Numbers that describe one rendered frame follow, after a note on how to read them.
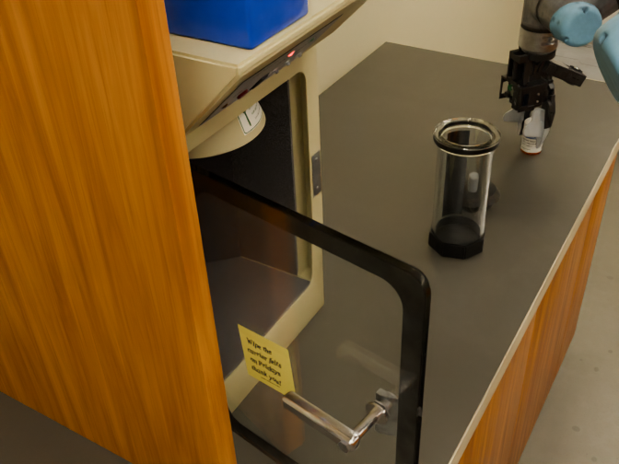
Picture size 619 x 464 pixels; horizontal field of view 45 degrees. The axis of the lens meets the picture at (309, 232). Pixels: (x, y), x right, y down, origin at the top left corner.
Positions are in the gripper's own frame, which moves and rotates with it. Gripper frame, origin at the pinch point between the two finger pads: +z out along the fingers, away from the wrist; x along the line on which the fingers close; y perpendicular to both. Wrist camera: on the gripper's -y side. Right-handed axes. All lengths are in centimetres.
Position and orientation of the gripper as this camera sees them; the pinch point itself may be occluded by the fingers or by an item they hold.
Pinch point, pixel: (532, 135)
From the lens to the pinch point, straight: 166.3
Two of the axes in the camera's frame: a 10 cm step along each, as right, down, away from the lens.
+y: -9.3, 2.4, -2.7
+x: 3.6, 5.5, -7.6
